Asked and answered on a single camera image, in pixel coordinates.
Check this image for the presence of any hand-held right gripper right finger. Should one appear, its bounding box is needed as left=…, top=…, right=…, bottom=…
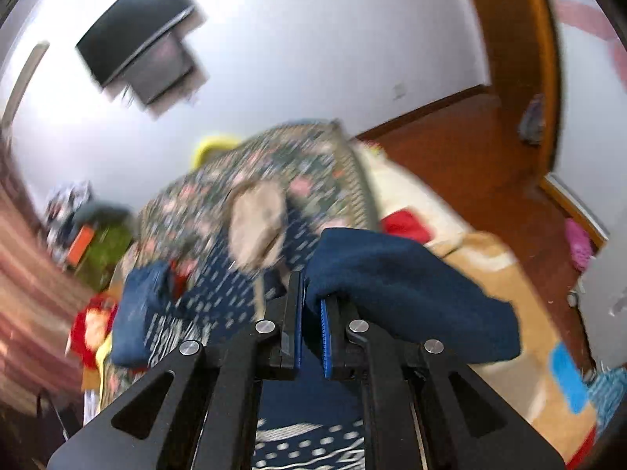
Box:
left=321, top=296, right=564, bottom=470

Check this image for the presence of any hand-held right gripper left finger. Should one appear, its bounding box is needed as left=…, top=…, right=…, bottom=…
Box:
left=46, top=270, right=305, bottom=470

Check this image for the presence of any navy patterned sweater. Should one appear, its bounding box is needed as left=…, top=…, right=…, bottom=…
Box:
left=110, top=181, right=521, bottom=470

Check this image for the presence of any red cloth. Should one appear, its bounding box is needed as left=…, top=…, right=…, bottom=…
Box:
left=381, top=210, right=434, bottom=244

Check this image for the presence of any dark floral bedspread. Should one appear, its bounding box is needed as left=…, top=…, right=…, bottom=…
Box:
left=100, top=120, right=379, bottom=402

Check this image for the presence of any yellow pillow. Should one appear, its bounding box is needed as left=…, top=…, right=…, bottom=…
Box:
left=191, top=132, right=242, bottom=170

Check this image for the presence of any yellow cloth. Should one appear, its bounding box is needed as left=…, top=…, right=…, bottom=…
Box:
left=95, top=343, right=116, bottom=408

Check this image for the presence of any green cloth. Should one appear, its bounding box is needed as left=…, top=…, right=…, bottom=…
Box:
left=78, top=225, right=137, bottom=291

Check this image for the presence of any beige blanket with blue patch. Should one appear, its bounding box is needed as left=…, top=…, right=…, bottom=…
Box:
left=353, top=142, right=601, bottom=467

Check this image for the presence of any red plush toy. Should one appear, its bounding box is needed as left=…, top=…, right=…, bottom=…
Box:
left=67, top=293, right=121, bottom=370

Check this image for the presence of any orange box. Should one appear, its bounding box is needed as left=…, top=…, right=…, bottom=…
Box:
left=67, top=228, right=97, bottom=266

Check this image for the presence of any black and white patterned cloth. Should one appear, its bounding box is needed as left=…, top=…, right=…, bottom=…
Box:
left=44, top=181, right=95, bottom=258

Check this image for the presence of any striped curtain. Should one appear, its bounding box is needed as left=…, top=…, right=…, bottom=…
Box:
left=0, top=142, right=101, bottom=407

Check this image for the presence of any pink slipper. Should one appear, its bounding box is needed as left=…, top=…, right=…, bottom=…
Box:
left=563, top=218, right=596, bottom=273

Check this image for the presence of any white cabinet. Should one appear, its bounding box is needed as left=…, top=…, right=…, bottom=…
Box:
left=577, top=232, right=627, bottom=374

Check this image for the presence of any blue patterned mat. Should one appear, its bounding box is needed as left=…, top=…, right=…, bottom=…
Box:
left=587, top=366, right=627, bottom=434

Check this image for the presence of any wooden door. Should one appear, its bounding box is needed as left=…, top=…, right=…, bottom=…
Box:
left=455, top=0, right=563, bottom=179

